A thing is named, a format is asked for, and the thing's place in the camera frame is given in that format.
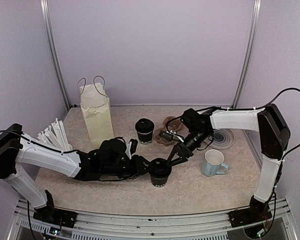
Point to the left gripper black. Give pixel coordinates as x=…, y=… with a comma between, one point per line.
x=138, y=169

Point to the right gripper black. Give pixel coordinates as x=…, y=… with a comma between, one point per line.
x=185, y=151

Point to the black plastic cup lid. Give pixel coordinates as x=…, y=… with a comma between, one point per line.
x=144, y=126

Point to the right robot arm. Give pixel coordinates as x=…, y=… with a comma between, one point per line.
x=266, y=120

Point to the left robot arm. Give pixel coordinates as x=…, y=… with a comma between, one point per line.
x=114, y=157

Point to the brown pulp cup carrier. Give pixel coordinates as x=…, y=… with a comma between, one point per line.
x=173, y=125

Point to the light blue ceramic mug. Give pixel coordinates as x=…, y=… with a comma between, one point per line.
x=214, y=163

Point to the grey swirl silicone lid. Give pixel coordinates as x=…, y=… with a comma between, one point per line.
x=223, y=139

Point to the beige paper bag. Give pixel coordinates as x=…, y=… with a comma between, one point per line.
x=95, y=107

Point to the bundle of white straws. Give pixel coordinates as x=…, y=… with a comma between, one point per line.
x=55, y=135

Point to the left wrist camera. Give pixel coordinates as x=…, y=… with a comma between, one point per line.
x=131, y=147

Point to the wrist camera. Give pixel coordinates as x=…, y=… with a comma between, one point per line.
x=171, y=136
x=131, y=147

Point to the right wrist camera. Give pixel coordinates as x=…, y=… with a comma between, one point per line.
x=171, y=136

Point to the aluminium front rail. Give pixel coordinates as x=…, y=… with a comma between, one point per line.
x=217, y=225

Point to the right aluminium corner post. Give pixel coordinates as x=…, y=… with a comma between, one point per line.
x=248, y=52

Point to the aluminium corner post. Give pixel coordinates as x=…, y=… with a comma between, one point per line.
x=248, y=52
x=44, y=5

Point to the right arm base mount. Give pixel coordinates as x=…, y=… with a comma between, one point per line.
x=257, y=211

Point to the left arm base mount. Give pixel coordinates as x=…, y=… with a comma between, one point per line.
x=50, y=214

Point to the left aluminium corner post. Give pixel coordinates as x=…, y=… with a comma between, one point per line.
x=44, y=5

